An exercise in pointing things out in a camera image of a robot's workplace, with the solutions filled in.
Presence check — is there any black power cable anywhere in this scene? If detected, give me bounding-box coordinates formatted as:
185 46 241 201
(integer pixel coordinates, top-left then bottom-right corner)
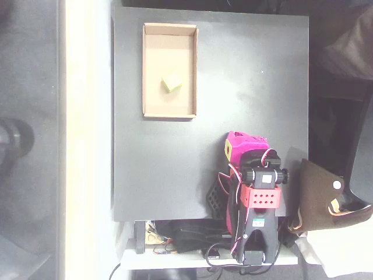
109 262 122 280

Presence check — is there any green cube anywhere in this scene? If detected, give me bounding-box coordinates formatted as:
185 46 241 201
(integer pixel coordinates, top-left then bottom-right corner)
161 72 183 94

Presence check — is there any white shelf board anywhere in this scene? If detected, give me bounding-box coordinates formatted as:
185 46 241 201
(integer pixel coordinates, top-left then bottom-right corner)
119 237 298 271

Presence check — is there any black looped cable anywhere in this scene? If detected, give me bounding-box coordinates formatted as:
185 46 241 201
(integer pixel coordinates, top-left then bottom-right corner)
205 246 282 275

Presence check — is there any black pouch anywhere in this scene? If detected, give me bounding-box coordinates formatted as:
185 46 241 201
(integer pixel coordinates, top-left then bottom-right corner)
170 219 233 254

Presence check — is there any white cloth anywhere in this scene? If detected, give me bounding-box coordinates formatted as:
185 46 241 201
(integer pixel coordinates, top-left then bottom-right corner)
297 230 373 279

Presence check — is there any red white servo wire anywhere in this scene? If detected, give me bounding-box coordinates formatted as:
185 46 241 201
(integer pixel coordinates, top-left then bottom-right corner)
217 148 278 259

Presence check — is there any shallow cardboard box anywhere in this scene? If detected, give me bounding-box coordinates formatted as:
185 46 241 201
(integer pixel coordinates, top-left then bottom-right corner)
142 22 199 119

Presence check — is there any black perforated arm base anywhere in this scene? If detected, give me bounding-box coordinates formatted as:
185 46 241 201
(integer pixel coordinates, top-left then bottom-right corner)
205 177 231 219

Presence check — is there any light wooden piece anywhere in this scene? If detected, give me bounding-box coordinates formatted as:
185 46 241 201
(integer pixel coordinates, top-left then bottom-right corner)
145 229 163 245

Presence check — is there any brown felt bag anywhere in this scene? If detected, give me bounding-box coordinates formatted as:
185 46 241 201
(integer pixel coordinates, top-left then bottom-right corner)
287 158 373 234

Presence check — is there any small controller circuit board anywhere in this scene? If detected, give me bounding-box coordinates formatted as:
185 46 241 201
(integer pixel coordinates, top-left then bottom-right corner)
153 244 179 255

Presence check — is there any black usb connector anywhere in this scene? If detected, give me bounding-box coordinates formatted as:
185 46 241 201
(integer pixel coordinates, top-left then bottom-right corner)
201 247 221 260

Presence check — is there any black table clamp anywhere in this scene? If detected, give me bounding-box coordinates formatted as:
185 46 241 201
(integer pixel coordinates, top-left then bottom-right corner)
134 220 146 254

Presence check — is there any black chair part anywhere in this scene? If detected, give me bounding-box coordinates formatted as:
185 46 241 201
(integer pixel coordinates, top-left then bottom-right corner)
348 96 373 205

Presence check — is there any dark brown fabric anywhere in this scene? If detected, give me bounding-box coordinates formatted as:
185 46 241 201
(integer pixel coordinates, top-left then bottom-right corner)
316 5 373 81

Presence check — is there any dark cylindrical object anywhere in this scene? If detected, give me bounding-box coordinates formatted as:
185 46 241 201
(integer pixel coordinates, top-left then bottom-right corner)
0 117 36 176

